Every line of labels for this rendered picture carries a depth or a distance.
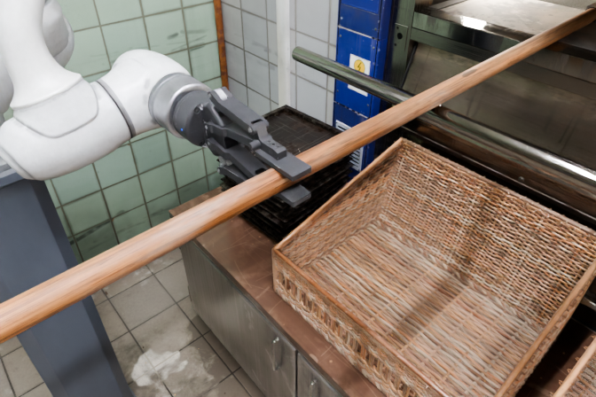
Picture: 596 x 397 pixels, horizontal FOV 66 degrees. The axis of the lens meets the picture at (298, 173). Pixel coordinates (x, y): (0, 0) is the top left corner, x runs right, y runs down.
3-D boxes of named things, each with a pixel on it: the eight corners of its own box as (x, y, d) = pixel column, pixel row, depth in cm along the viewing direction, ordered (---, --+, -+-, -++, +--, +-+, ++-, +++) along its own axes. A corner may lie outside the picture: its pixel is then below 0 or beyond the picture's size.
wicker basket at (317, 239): (389, 208, 144) (401, 133, 127) (574, 323, 110) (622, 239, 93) (269, 290, 118) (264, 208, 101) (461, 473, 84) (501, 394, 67)
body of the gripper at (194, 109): (213, 80, 67) (251, 102, 61) (219, 129, 72) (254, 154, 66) (167, 95, 63) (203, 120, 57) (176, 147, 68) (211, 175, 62)
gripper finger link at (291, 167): (274, 147, 57) (274, 142, 57) (312, 172, 53) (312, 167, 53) (254, 156, 56) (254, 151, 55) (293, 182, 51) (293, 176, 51)
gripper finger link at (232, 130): (229, 122, 65) (227, 112, 64) (278, 141, 57) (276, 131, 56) (205, 131, 63) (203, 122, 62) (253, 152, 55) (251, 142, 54)
